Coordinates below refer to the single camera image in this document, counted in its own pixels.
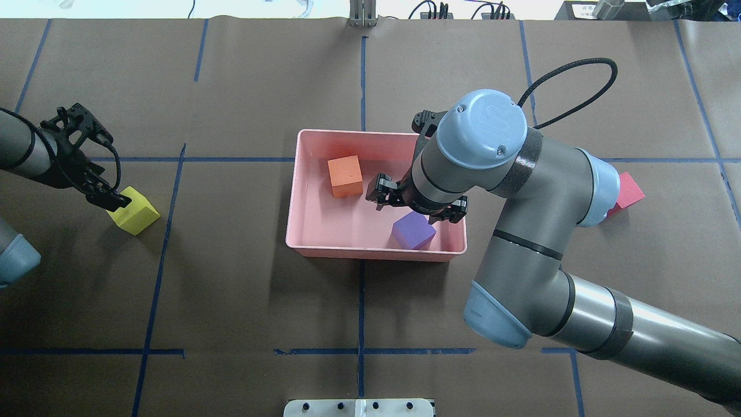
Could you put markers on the red foam block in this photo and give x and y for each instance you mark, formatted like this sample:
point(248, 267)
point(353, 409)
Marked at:
point(630, 193)

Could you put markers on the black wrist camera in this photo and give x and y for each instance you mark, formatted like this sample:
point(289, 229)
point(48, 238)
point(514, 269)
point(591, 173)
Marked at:
point(78, 119)
point(426, 122)

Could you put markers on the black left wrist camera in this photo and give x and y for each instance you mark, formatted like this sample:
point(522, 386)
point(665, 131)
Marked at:
point(78, 119)

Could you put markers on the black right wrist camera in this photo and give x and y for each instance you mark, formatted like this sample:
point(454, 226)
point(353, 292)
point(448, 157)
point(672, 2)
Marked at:
point(426, 122)

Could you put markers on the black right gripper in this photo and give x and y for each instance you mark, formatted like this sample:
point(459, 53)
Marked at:
point(421, 207)

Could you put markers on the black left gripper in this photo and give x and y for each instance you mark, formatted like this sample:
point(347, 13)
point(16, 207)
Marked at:
point(70, 167)

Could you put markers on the purple foam block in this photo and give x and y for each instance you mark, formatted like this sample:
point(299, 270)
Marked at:
point(412, 231)

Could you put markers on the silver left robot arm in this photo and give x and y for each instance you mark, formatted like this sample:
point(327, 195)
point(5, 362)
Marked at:
point(51, 154)

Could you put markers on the yellow foam block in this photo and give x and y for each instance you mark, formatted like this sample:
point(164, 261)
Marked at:
point(138, 215)

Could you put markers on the pink plastic bin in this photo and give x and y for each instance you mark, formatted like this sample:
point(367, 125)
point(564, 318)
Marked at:
point(322, 226)

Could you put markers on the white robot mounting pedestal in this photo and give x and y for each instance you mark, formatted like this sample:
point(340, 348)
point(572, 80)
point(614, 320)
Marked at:
point(361, 407)

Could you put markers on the orange foam block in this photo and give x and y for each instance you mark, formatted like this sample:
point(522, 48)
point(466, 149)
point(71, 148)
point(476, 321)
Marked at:
point(345, 176)

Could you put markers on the aluminium frame post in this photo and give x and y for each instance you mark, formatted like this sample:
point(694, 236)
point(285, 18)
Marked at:
point(362, 13)

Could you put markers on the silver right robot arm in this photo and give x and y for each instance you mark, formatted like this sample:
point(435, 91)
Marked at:
point(520, 289)

